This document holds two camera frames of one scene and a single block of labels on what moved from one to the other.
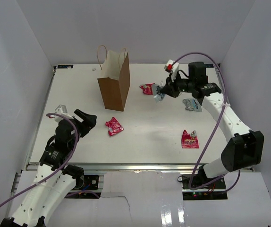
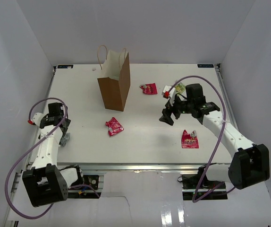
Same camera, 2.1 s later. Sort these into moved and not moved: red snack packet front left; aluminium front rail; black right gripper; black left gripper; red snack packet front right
Moved: black right gripper; black left gripper
Not moved: red snack packet front left; red snack packet front right; aluminium front rail
